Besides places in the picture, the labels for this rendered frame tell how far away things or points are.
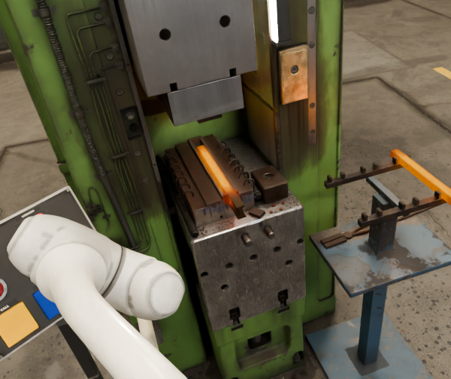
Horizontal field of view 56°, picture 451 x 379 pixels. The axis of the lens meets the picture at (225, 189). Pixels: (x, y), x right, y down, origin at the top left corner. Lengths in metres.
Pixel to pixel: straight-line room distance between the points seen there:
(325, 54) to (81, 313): 1.10
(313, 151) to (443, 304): 1.15
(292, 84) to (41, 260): 0.94
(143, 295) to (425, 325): 1.74
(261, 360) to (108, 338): 1.38
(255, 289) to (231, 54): 0.82
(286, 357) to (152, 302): 1.29
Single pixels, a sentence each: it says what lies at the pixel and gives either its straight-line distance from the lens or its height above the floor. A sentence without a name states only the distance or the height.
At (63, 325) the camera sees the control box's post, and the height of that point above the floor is 0.80.
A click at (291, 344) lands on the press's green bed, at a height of 0.20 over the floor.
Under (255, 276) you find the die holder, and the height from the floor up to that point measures 0.68.
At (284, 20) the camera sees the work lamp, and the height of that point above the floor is 1.44.
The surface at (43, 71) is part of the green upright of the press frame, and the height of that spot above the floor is 1.45.
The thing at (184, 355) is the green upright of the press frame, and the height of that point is 0.12.
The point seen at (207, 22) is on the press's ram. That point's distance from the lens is 1.08.
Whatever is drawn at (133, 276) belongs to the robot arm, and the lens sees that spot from 0.74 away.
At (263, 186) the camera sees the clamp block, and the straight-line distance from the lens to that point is 1.35.
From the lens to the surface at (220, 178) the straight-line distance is 1.36.
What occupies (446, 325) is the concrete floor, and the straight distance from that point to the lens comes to 2.29.
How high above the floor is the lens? 1.77
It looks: 35 degrees down
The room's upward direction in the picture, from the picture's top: 9 degrees counter-clockwise
